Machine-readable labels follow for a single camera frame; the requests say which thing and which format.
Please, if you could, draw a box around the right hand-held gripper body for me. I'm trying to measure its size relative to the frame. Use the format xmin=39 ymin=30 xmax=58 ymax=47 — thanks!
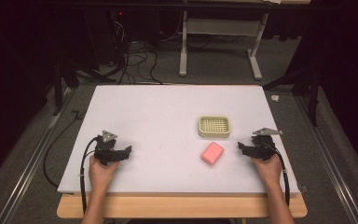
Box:
xmin=249 ymin=127 xmax=283 ymax=161

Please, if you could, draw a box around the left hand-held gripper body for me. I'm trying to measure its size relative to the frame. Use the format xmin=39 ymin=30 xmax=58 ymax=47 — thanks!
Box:
xmin=93 ymin=130 xmax=121 ymax=167

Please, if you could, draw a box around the person's left hand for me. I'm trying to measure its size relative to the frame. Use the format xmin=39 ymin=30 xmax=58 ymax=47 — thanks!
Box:
xmin=88 ymin=155 xmax=121 ymax=194

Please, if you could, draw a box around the person's right hand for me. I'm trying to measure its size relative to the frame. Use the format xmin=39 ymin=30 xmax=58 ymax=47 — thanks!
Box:
xmin=250 ymin=154 xmax=283 ymax=189

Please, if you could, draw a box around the pink soap bar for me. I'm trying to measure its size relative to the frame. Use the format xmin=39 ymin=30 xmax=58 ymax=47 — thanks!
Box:
xmin=200 ymin=141 xmax=225 ymax=166

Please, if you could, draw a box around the cream soap dish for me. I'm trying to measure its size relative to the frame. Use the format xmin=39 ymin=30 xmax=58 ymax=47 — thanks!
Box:
xmin=197 ymin=115 xmax=232 ymax=139

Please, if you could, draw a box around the white foam board mat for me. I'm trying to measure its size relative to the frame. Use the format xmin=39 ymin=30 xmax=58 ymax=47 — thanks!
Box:
xmin=57 ymin=84 xmax=300 ymax=196

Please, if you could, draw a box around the black metal stand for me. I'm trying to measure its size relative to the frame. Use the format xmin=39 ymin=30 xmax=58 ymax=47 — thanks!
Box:
xmin=51 ymin=57 xmax=117 ymax=117
xmin=262 ymin=66 xmax=322 ymax=128

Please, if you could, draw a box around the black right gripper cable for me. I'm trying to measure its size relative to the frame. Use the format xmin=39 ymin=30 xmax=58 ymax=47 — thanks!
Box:
xmin=269 ymin=143 xmax=291 ymax=208

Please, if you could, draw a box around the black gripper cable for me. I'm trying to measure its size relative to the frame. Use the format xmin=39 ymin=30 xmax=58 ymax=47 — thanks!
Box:
xmin=79 ymin=137 xmax=101 ymax=216
xmin=269 ymin=143 xmax=291 ymax=208

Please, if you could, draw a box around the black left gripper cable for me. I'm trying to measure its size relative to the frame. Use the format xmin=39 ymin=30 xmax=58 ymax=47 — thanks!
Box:
xmin=79 ymin=137 xmax=101 ymax=216

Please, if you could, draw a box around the black floor cable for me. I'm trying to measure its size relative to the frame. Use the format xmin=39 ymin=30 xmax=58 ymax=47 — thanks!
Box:
xmin=42 ymin=109 xmax=87 ymax=189

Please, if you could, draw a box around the metal floor rail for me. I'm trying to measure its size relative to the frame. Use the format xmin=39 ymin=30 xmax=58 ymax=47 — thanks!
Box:
xmin=294 ymin=95 xmax=358 ymax=224
xmin=0 ymin=88 xmax=77 ymax=224

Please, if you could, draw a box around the tangle of black cables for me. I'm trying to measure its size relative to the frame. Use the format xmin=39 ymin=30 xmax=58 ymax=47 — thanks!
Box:
xmin=106 ymin=12 xmax=166 ymax=86

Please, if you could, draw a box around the white desk frame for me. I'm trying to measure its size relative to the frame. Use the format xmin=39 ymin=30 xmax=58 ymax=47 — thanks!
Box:
xmin=178 ymin=10 xmax=270 ymax=81

